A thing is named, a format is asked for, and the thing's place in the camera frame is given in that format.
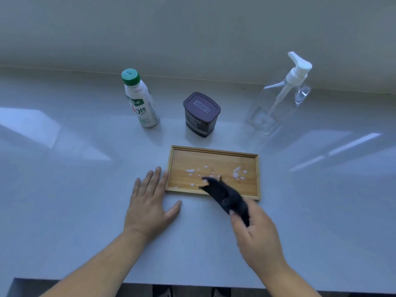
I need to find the person's left hand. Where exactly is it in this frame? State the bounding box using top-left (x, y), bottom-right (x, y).
top-left (124, 166), bottom-right (182, 242)

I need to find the person's right hand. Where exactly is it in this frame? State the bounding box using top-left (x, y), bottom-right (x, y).
top-left (229, 199), bottom-right (290, 276)

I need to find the black cloth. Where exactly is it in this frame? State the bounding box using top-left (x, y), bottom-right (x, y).
top-left (198, 177), bottom-right (250, 227)

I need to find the person's right forearm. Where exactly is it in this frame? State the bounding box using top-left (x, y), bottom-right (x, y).
top-left (256, 262), bottom-right (323, 297)

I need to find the person's left forearm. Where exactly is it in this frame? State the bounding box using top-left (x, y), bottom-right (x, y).
top-left (40, 227), bottom-right (146, 297)

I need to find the wooden tray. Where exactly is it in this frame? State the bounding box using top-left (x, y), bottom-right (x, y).
top-left (165, 145), bottom-right (261, 201)

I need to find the white liquid spill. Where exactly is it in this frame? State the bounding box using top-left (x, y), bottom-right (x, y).
top-left (185, 165), bottom-right (248, 187)

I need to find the dark brown lidded container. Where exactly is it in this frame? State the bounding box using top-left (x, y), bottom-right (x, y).
top-left (183, 92), bottom-right (221, 138)

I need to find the white bottle with green cap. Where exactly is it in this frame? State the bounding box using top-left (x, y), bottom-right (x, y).
top-left (121, 68), bottom-right (159, 128)

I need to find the clear pump dispenser bottle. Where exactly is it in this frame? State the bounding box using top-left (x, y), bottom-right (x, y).
top-left (246, 51), bottom-right (313, 135)

